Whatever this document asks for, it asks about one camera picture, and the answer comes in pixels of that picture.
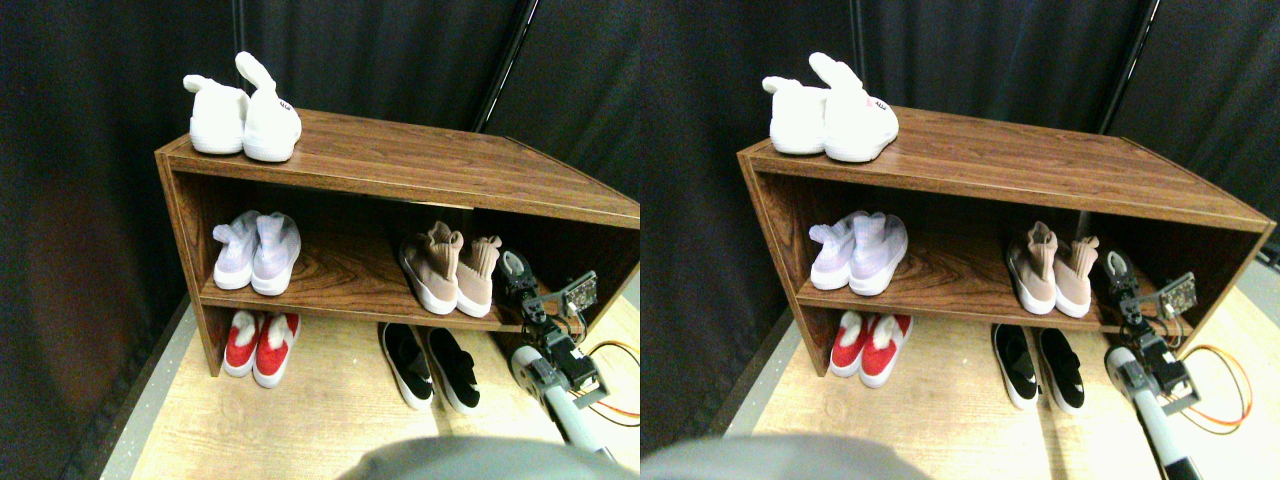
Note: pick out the brown shoe rack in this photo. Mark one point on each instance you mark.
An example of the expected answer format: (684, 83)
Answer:
(1010, 160)
(420, 160)

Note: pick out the lilac shoe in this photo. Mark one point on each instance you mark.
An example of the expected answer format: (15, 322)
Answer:
(235, 262)
(276, 258)
(878, 258)
(832, 265)

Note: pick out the red shoe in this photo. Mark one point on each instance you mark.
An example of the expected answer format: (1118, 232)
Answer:
(848, 352)
(275, 355)
(241, 352)
(884, 355)

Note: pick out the white shoe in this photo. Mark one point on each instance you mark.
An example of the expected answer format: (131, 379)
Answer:
(858, 125)
(272, 125)
(217, 122)
(795, 122)

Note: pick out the black shoe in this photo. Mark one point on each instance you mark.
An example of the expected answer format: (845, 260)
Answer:
(408, 368)
(1062, 372)
(1015, 368)
(455, 372)

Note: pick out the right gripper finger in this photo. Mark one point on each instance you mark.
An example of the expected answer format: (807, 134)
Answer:
(1122, 277)
(518, 275)

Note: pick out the beige shoe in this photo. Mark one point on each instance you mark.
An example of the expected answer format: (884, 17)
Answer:
(1075, 285)
(1033, 275)
(432, 275)
(478, 285)

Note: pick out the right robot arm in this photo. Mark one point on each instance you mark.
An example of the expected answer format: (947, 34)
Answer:
(1150, 400)
(570, 385)

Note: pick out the black curtain stand pole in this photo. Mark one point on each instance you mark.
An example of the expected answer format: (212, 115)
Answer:
(237, 30)
(1128, 65)
(505, 65)

